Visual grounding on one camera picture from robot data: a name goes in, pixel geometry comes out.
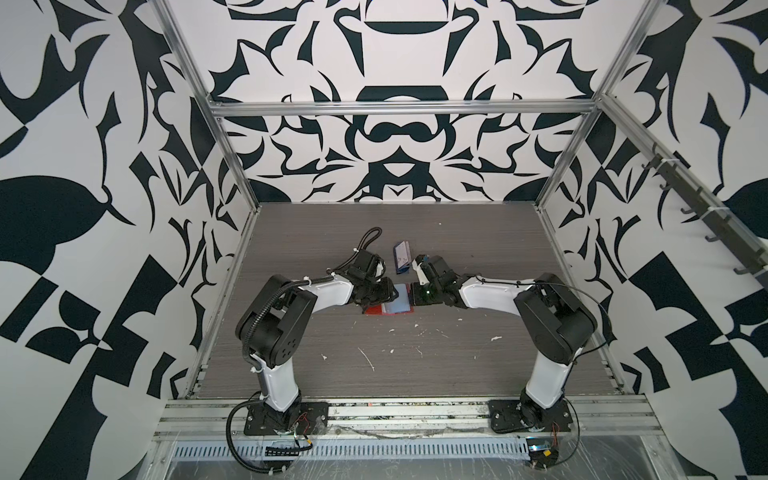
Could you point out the red card holder wallet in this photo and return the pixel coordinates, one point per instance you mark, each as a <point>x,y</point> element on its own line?
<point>401,305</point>

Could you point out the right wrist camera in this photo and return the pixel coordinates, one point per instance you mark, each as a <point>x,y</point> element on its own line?
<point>420,266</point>

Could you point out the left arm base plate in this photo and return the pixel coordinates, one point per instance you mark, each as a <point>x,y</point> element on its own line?
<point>303,418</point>

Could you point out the aluminium front rail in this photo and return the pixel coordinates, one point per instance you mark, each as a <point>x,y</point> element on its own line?
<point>413,417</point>

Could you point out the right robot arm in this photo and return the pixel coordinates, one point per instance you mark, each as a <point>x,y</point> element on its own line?
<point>556,319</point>

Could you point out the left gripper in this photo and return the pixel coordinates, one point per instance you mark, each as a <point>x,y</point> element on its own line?
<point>388,292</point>

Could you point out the wall hook rail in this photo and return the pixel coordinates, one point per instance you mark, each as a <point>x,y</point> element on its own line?
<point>703,205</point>

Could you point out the right base electronics board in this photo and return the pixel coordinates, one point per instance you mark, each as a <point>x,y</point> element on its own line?
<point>543,453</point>

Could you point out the blue card stand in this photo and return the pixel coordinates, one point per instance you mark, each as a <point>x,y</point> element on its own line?
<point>403,270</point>

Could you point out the white vented cable duct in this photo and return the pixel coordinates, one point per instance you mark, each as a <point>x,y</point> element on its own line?
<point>364,449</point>

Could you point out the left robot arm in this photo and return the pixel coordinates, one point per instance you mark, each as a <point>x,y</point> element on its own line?
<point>273,326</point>

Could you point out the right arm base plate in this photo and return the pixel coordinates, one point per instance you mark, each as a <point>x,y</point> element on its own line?
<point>524,415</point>

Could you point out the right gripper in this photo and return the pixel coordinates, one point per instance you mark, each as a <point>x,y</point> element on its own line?
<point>416,294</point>

